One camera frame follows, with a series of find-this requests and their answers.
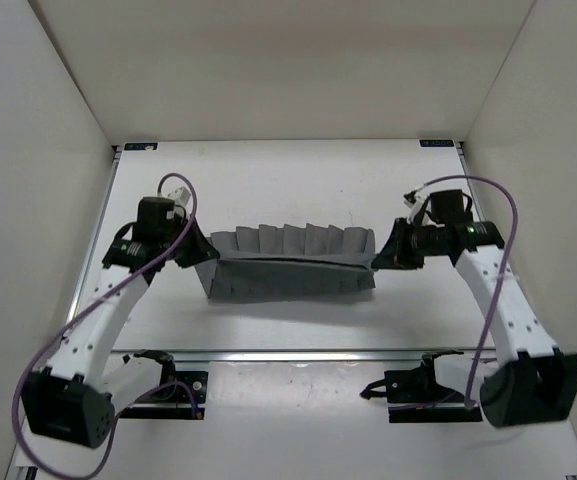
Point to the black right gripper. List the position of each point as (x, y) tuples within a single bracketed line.
[(395, 254)]

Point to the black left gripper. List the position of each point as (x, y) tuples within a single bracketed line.
[(201, 249)]

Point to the grey pleated skirt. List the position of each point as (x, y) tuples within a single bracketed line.
[(276, 263)]

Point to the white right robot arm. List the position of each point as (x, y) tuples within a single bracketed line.
[(530, 381)]

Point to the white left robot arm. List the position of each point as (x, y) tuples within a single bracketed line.
[(72, 398)]

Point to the blue label sticker right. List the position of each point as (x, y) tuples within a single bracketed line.
[(436, 143)]

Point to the blue label sticker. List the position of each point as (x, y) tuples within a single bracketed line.
[(140, 146), (436, 143)]

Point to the blue label sticker left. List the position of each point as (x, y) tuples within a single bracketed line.
[(140, 146)]

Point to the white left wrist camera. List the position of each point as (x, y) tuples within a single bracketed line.
[(181, 196)]

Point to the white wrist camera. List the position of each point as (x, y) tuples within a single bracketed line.
[(181, 196), (417, 202)]

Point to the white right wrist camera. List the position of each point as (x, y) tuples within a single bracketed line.
[(417, 202)]

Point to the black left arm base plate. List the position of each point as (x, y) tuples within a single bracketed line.
[(185, 401)]

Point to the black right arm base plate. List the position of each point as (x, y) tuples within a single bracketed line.
[(413, 397)]

